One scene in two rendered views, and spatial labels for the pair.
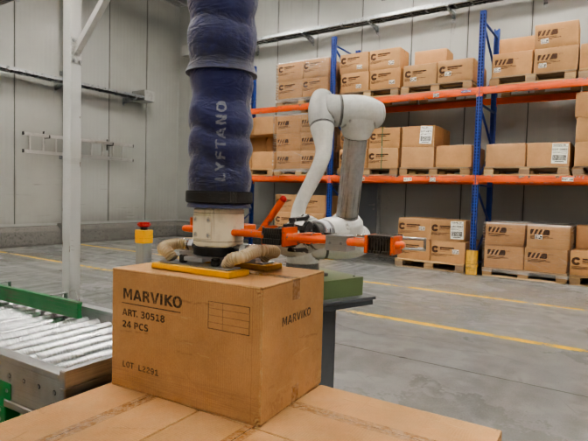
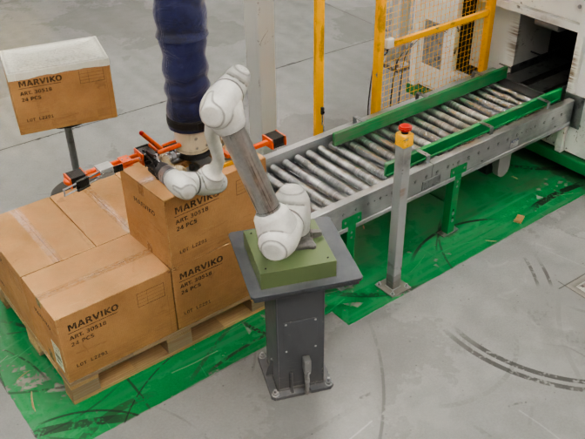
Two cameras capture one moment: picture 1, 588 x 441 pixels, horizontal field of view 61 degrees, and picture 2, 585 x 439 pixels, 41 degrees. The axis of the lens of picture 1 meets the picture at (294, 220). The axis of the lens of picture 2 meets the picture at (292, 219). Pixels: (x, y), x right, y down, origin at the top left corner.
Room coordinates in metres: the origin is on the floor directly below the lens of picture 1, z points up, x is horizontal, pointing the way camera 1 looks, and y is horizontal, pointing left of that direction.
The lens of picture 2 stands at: (3.36, -2.65, 2.86)
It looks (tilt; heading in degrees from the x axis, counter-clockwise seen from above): 34 degrees down; 111
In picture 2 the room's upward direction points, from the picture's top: 1 degrees counter-clockwise
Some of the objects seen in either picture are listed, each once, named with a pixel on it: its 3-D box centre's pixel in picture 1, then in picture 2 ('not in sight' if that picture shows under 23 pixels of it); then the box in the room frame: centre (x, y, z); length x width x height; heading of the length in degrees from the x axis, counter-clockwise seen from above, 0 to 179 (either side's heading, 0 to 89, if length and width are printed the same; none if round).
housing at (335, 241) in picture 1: (340, 242); (104, 170); (1.46, -0.14, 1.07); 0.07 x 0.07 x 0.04; 58
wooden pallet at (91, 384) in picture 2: not in sight; (134, 292); (1.30, 0.15, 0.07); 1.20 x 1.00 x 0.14; 58
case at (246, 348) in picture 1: (219, 326); (196, 196); (1.70, 0.25, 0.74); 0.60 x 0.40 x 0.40; 61
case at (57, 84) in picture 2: not in sight; (59, 84); (0.35, 1.03, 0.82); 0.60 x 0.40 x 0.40; 44
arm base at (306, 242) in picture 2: (300, 268); (297, 233); (2.35, -0.04, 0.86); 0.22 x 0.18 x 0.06; 31
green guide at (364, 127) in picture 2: not in sight; (422, 100); (2.47, 2.00, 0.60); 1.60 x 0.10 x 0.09; 58
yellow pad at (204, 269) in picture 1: (199, 263); not in sight; (1.62, 0.31, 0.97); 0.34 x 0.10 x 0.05; 58
